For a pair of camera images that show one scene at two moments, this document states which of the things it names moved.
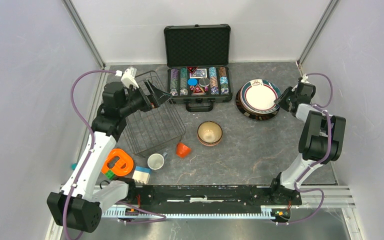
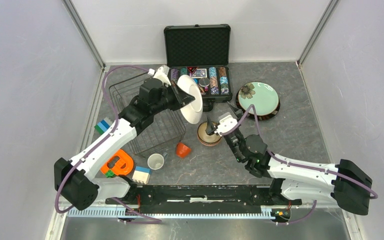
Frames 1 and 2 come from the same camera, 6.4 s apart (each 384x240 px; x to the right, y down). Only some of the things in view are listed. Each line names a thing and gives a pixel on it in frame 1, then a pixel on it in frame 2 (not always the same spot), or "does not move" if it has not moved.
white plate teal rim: [258, 96] → [192, 113]
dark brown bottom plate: [254, 116] does not move
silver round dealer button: [204, 82] does not move
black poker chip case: [197, 58] does not move
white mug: [156, 161] does not move
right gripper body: [290, 91] → [216, 130]
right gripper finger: [282, 99] → [210, 127]
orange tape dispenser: [124, 158] does not move
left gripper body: [136, 100] → [168, 100]
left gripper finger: [155, 95] → [183, 98]
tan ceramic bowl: [209, 133] does not move
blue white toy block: [142, 174] does not move
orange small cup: [182, 150] does not move
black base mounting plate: [162, 198] does not move
